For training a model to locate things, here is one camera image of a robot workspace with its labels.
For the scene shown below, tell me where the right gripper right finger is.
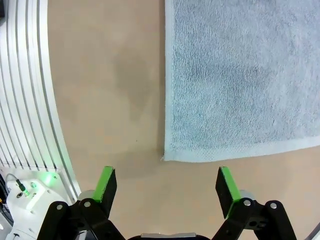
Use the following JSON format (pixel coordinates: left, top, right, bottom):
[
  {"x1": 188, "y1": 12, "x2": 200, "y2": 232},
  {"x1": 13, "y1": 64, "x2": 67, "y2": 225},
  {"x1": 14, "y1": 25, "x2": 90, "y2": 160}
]
[{"x1": 212, "y1": 165, "x2": 297, "y2": 240}]

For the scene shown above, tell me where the light blue towel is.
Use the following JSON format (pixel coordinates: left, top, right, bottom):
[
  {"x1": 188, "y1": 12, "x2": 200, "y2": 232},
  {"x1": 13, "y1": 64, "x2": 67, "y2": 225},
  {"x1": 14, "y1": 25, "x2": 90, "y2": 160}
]
[{"x1": 162, "y1": 0, "x2": 320, "y2": 163}]

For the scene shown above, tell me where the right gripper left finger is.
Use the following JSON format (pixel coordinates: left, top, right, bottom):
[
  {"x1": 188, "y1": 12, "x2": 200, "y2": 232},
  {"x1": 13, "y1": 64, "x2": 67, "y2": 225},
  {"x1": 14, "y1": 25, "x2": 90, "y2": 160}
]
[{"x1": 37, "y1": 165, "x2": 126, "y2": 240}]

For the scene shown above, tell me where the aluminium extrusion frame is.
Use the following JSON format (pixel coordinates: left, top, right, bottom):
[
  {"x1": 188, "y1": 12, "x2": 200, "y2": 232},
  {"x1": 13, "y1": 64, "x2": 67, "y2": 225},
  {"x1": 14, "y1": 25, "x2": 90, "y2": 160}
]
[{"x1": 0, "y1": 0, "x2": 79, "y2": 201}]

